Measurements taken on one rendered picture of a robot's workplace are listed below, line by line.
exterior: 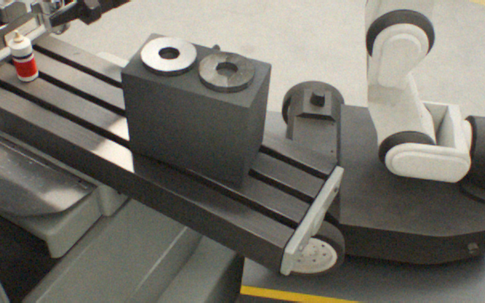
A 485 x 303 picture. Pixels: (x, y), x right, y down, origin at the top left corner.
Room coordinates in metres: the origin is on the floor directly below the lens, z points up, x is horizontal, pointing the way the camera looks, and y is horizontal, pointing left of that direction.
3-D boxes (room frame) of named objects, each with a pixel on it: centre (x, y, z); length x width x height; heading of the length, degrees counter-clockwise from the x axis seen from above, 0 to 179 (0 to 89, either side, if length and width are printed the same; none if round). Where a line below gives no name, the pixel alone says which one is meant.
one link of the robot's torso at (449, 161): (1.09, -0.47, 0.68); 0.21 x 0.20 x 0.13; 86
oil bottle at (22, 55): (0.90, 0.45, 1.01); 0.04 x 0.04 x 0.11
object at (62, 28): (0.87, 0.35, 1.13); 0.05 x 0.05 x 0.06
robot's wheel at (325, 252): (0.84, -0.18, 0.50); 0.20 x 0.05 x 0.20; 86
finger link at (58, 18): (0.85, 0.33, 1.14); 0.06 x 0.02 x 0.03; 141
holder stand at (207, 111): (0.74, 0.08, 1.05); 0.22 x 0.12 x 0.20; 74
